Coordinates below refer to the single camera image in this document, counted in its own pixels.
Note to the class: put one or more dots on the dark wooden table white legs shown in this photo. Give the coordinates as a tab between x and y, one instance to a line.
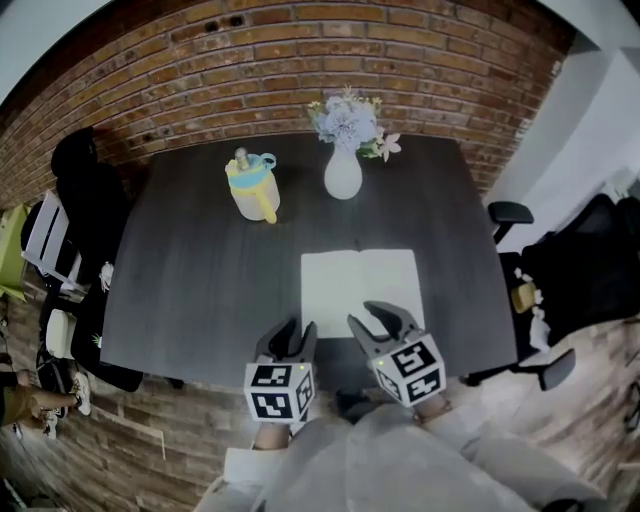
200	280

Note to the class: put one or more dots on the white plastic appliance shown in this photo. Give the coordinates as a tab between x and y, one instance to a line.
59	332

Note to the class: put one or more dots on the person's white jacket torso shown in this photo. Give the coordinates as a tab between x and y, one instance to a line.
380	460

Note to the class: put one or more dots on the notebook with blue cover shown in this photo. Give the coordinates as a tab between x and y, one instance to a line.
345	285

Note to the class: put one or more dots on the black mesh office chair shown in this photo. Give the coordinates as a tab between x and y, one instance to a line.
595	260

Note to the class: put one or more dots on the yellow cup with blue lid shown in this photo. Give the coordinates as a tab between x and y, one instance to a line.
252	192

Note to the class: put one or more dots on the person's right forearm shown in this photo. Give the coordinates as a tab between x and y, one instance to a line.
450	422

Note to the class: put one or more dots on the white ceramic vase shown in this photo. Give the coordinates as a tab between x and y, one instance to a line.
343	177

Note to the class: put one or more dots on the person's left forearm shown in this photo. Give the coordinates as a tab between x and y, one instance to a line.
270	437

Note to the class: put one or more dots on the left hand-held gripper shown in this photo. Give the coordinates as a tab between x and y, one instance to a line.
272	395

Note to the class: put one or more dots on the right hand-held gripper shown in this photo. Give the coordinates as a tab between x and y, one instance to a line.
412	372

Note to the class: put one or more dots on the green cloth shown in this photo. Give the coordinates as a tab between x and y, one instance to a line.
11	240

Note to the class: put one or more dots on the pale blue flower bouquet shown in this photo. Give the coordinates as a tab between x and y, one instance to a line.
345	122

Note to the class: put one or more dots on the white frame chair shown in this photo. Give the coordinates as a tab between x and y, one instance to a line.
47	240

